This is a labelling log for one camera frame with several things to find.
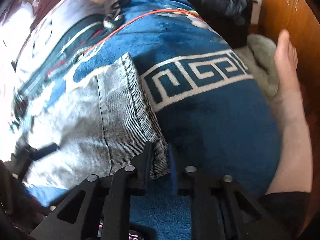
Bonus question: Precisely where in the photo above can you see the brown wooden wardrobe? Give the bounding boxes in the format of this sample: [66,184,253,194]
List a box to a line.
[258,0,319,227]

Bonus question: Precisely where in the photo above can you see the light blue flower pillow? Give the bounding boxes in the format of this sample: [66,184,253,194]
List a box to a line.
[1,0,119,122]

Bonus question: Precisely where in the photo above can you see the black fluffy garment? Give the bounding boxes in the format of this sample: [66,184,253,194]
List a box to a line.
[187,0,253,49]

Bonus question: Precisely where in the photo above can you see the grey green towel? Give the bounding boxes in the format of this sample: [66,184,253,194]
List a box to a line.
[234,34,279,103]

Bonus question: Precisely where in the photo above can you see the grey denim pants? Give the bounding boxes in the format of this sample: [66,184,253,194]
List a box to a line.
[23,53,169,189]

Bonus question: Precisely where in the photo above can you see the red thin cable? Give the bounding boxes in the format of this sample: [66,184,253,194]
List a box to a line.
[47,8,201,75]

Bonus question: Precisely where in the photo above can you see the blue deer pattern blanket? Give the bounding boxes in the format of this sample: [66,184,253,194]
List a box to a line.
[24,0,282,240]

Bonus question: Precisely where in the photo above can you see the bare foot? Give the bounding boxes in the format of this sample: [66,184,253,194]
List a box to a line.
[266,29,313,194]

